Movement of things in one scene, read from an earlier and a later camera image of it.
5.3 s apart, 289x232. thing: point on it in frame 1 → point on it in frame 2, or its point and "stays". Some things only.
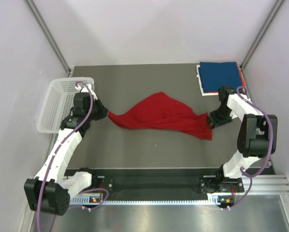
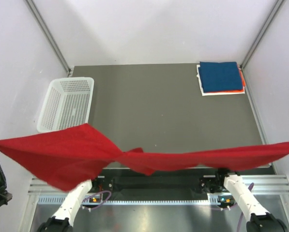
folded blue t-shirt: x=214 y=74 stays
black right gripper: x=155 y=181 stays
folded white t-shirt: x=204 y=94 stays
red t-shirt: x=161 y=111 → x=72 y=157
